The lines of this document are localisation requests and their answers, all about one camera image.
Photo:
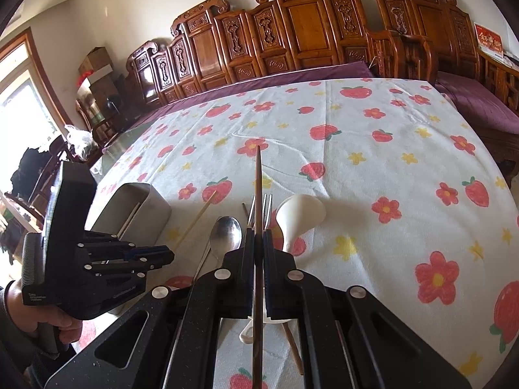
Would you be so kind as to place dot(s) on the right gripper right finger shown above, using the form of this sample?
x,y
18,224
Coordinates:
x,y
349,339

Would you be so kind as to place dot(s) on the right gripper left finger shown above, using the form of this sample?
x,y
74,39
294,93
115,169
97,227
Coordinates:
x,y
168,339

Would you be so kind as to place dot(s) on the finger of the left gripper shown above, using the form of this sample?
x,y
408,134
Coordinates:
x,y
141,264
121,250

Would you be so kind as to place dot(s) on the stainless steel spoon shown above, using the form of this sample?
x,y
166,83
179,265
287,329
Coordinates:
x,y
226,235

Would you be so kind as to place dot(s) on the stainless steel fork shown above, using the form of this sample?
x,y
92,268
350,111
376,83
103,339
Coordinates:
x,y
266,211

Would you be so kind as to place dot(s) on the white plastic soup spoon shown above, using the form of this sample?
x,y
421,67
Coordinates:
x,y
298,216

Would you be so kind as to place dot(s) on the light bamboo chopstick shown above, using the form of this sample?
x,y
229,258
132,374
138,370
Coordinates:
x,y
195,220

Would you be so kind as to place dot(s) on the person's left hand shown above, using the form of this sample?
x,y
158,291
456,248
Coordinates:
x,y
27,318

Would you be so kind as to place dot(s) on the grey metal utensil tray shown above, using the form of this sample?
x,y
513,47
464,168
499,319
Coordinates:
x,y
136,213

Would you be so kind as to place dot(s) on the dark wooden side chair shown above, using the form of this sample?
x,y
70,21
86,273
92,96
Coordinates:
x,y
31,180

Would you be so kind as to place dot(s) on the strawberry flower tablecloth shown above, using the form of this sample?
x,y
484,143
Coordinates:
x,y
417,211

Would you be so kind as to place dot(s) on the wooden framed window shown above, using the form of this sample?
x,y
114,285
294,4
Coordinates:
x,y
37,99

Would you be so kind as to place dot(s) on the stacked cardboard boxes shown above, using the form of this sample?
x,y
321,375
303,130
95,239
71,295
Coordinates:
x,y
96,87

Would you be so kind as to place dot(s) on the purple armchair cushion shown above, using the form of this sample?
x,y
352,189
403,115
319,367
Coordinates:
x,y
476,103

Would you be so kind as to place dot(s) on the carved wooden long sofa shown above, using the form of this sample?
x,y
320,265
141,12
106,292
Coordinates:
x,y
214,45

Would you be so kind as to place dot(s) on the carved wooden armchair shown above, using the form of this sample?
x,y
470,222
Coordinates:
x,y
454,41

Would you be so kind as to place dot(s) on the red greeting card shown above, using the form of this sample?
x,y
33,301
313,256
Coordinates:
x,y
489,41

